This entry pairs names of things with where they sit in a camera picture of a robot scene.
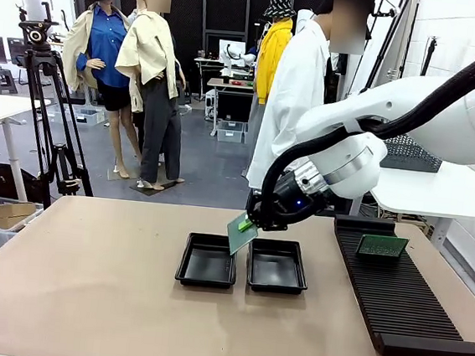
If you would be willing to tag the clear storage bin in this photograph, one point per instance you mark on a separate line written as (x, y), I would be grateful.
(230, 132)
(89, 116)

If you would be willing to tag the large black stand legs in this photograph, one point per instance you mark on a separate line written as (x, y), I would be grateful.
(385, 45)

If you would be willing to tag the black slotted board rack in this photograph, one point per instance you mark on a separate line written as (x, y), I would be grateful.
(394, 294)

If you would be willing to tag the mannequin in blue shirt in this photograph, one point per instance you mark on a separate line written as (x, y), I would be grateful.
(105, 47)

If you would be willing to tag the patterned black white bucket hat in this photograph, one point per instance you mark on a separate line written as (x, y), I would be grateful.
(280, 6)

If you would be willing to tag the black ESD tray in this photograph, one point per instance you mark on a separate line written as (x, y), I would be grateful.
(205, 267)
(277, 271)

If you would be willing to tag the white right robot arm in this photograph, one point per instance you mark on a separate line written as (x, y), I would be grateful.
(438, 100)

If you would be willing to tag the mannequin in cream jacket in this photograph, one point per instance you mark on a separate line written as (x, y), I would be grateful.
(156, 61)

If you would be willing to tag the small white background robot arm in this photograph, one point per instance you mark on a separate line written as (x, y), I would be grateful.
(232, 55)

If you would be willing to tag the thin black light stand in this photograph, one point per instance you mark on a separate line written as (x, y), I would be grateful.
(428, 57)

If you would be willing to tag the background work table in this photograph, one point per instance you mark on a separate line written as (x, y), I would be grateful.
(232, 102)

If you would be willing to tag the mannequin in yellow hoodie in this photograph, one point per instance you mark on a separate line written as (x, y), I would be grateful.
(269, 63)

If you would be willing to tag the person in white shirt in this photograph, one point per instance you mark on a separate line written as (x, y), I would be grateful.
(287, 98)

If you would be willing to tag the brown cardboard box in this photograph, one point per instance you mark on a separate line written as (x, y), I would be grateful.
(7, 212)

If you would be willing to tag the black camera tripod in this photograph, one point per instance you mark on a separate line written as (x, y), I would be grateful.
(44, 126)

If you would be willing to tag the green circuit board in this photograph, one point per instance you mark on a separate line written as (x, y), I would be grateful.
(235, 241)
(382, 246)

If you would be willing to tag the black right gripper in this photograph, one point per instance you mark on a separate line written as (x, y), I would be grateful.
(298, 202)

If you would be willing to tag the grey plastic basket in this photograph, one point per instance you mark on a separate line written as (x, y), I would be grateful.
(412, 157)

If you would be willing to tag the grey step stool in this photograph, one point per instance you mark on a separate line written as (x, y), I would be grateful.
(3, 82)

